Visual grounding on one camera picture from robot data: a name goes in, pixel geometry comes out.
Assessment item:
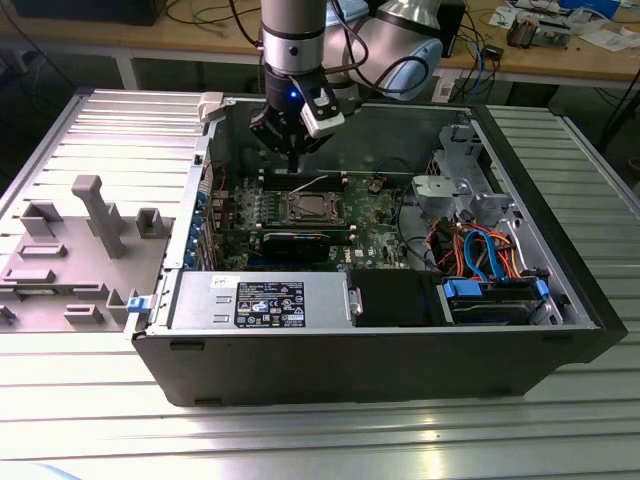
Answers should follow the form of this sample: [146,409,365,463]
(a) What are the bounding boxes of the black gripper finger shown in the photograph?
[294,134,331,174]
[249,105,296,174]

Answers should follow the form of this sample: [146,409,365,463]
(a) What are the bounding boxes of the CPU socket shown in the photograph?
[284,191,347,225]

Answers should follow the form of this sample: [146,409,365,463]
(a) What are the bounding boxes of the black graphics card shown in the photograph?
[259,228,332,262]

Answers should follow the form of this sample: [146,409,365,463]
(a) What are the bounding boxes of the green motherboard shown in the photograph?
[208,172,431,274]

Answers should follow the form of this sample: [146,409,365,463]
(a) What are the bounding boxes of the silver metal disk bay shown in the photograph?
[410,123,516,226]

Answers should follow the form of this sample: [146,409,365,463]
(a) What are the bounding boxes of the wooden desk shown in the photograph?
[0,0,640,84]

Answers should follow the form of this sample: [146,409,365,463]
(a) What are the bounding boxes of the black plastic shroud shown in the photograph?
[349,269,444,329]

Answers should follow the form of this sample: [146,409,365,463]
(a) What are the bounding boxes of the silver power supply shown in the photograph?
[169,272,351,331]

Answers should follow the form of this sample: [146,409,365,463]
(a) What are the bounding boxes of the hard disk in blue carrier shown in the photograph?
[437,278,550,327]

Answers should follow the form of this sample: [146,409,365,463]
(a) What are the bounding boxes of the black box on desk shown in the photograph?
[9,0,161,26]

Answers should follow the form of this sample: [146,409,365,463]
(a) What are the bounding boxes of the black PC case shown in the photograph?
[130,92,629,409]

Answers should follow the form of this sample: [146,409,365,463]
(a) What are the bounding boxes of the metal heatsink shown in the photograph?
[507,14,539,49]

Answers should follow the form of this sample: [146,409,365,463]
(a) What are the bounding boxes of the grey parts rack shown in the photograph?
[0,174,176,334]

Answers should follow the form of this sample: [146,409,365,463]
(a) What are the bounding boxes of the grey electronic device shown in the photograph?
[537,19,571,49]

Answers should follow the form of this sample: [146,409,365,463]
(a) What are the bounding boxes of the white paper sheet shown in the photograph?
[579,29,636,51]

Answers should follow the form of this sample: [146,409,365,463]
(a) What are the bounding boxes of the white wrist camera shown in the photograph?
[298,92,347,139]

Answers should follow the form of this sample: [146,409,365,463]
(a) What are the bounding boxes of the thick black wire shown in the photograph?
[396,187,439,269]

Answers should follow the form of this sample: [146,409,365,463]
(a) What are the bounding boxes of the red power wires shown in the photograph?
[427,219,454,269]

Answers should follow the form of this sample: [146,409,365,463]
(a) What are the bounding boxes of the blue cable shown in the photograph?
[472,44,489,99]

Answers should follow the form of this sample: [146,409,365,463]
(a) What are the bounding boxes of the blue wire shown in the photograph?
[462,227,507,282]

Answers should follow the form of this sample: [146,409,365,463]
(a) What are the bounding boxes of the orange wire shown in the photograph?
[449,224,526,279]

